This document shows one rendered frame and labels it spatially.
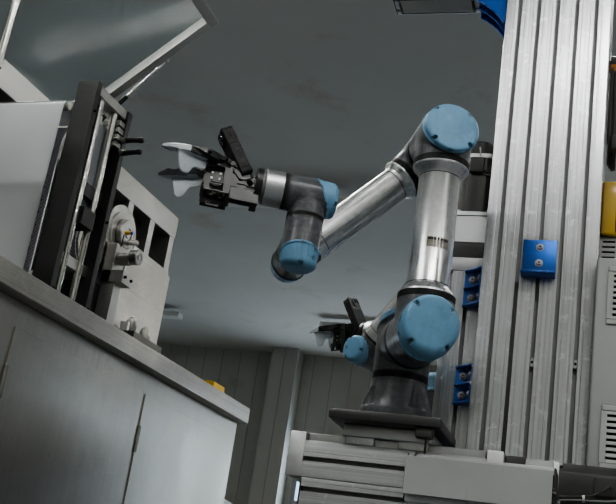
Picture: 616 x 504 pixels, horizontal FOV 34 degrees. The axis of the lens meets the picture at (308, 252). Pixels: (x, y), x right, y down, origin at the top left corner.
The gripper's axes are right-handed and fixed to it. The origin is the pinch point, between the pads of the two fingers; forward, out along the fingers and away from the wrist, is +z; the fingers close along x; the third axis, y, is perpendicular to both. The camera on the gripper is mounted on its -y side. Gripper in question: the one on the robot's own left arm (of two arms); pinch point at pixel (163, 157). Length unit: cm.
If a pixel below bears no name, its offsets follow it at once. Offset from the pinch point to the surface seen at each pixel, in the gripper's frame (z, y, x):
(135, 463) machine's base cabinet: -6, 52, 37
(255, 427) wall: -132, -227, 925
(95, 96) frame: 17.2, -18.2, 11.6
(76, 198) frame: 16.6, 3.1, 18.9
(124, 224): 8, -10, 53
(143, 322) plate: 0, -20, 141
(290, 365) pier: -155, -289, 876
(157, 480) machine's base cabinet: -12, 52, 47
